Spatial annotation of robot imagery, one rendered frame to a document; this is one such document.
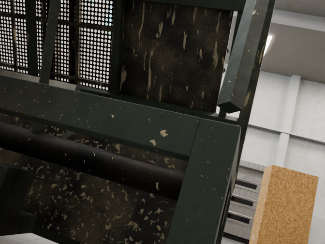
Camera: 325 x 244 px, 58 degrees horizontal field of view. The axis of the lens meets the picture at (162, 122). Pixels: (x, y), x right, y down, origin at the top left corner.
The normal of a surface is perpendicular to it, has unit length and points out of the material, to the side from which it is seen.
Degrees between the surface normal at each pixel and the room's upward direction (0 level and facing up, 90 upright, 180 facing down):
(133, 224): 90
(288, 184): 90
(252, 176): 90
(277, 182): 90
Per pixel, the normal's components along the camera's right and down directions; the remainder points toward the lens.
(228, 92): -0.78, -0.46
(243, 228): -0.12, -0.26
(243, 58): 0.54, -0.16
